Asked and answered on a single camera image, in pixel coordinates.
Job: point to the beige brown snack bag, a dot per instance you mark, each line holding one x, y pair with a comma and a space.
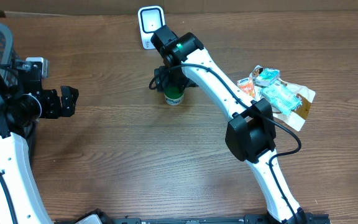
297, 117

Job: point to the teal wet wipes pack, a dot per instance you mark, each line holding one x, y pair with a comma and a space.
281, 98

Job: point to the white barcode scanner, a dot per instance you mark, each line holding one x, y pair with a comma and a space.
150, 19

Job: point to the teal tissue pack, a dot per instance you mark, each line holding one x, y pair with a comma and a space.
266, 76

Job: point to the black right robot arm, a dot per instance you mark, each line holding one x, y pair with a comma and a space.
251, 129

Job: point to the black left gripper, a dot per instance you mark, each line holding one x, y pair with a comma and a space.
52, 103

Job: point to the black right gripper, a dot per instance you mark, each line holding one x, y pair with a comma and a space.
166, 76

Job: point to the green lid white jar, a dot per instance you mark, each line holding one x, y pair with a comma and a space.
173, 95

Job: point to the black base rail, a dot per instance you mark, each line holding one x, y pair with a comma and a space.
247, 219

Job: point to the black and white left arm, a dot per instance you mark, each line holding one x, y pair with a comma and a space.
20, 201

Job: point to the orange tissue pack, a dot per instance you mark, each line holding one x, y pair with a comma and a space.
247, 86

